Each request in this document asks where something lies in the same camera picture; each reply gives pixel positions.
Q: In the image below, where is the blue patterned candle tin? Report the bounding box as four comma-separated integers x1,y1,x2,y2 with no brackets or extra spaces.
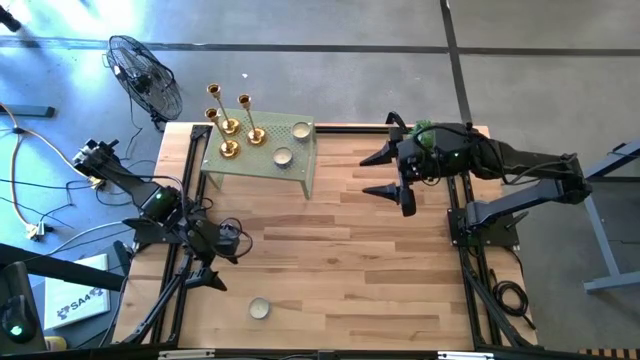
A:
248,296,272,320
291,120,314,142
272,145,294,167

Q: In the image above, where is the black floor fan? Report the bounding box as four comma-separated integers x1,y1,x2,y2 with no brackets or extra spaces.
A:
104,34,184,132

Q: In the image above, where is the green plant in white pot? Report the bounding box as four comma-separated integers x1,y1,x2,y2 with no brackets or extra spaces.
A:
408,118,437,146

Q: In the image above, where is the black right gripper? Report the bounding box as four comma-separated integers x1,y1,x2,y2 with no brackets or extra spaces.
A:
358,127,454,218

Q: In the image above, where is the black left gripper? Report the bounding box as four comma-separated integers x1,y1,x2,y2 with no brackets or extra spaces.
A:
183,219,241,293

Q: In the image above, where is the grey metal cart frame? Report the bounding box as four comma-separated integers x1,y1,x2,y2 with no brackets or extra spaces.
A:
551,139,640,294

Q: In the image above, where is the white SA4 labelled box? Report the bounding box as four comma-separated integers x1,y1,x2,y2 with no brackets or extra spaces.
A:
43,253,112,331

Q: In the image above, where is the gold candlestick holder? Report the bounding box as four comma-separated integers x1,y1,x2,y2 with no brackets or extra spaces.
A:
203,107,242,160
206,82,242,137
236,93,268,147

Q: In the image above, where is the black boom bar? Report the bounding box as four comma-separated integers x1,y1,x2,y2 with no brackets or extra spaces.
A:
0,242,126,292

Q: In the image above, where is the black coiled cable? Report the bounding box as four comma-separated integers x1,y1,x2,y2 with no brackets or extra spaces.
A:
491,267,537,331

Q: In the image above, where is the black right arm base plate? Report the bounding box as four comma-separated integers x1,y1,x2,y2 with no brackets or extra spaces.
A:
447,207,530,249

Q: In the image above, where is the orange extension cable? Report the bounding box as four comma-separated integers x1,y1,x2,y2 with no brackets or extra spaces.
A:
0,102,94,240

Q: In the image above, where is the silver metal bracket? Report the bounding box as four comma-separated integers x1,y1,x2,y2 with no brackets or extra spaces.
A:
158,349,216,360
437,351,495,360

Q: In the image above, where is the black stand with indicator light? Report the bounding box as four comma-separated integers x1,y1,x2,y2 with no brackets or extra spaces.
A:
0,262,47,354

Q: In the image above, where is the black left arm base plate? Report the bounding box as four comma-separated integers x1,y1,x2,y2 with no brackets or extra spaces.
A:
123,217,201,246

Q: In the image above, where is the black floor bar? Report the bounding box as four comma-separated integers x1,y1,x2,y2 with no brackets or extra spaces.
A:
0,104,56,119

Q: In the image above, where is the green perforated metal shelf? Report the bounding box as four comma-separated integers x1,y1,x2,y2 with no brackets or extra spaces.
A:
200,108,319,200

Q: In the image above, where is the black looped cable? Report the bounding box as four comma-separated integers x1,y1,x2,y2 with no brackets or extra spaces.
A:
384,110,410,134

